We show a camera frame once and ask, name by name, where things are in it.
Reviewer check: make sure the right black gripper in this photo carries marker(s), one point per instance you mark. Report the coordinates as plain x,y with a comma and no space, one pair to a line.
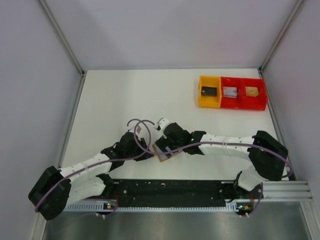
163,142

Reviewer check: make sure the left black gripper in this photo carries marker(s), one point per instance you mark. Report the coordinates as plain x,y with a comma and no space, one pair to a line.
142,157

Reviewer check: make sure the yellow leather card holder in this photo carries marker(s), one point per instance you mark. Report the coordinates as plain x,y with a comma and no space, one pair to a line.
165,155

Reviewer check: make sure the silver card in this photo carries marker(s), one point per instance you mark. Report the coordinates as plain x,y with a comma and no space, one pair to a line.
230,92

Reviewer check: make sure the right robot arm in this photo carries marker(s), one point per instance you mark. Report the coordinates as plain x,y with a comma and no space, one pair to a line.
267,156

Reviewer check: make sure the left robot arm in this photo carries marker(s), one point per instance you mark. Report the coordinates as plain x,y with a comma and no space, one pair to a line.
58,188

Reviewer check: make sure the black card in bin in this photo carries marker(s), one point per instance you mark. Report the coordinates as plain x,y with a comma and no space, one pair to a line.
208,91

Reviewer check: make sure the gold card in bin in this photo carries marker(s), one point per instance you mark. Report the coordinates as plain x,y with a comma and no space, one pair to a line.
251,91

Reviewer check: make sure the yellow plastic bin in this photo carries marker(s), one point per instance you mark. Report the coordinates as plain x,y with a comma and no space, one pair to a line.
209,102

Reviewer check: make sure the middle red plastic bin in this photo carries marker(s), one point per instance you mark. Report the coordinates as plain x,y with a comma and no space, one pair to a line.
232,103

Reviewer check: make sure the red plastic bin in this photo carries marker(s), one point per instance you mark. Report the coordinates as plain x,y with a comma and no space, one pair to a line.
232,103
258,103

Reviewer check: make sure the right red plastic bin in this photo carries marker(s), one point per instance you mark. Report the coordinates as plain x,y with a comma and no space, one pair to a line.
258,103

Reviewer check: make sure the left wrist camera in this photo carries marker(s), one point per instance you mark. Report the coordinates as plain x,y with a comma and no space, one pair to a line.
138,130

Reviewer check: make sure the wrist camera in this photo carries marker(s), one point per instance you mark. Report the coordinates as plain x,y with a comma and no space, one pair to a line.
161,124
138,130

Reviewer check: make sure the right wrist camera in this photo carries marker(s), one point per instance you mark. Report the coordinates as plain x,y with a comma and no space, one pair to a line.
161,124

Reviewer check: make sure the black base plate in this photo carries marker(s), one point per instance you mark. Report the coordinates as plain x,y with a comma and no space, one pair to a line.
134,193

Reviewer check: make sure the grey slotted cable duct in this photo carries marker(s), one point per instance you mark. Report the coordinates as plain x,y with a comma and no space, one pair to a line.
100,206

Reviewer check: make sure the aluminium frame rail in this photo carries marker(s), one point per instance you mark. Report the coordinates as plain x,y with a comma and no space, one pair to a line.
274,191

